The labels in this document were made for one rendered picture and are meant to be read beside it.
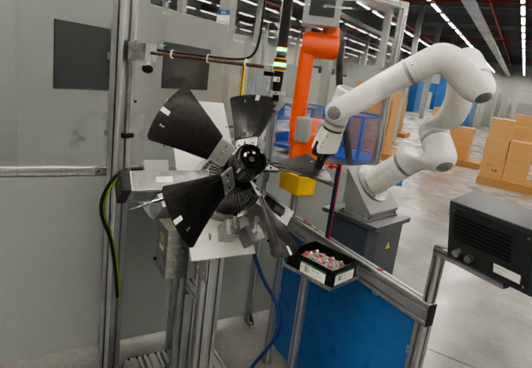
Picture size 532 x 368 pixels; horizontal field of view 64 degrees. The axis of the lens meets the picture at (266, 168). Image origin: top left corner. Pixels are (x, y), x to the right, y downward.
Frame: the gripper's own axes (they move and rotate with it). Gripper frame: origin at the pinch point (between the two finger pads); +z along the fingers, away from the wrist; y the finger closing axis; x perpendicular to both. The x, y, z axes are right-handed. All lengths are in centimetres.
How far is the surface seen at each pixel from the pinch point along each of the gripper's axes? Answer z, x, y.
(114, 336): 118, -27, 61
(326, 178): 2.3, 7.4, 0.5
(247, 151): -4.1, -0.4, 33.2
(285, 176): 25.2, -29.0, -8.7
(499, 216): -23, 65, -7
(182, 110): -11, -17, 53
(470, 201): -21, 55, -9
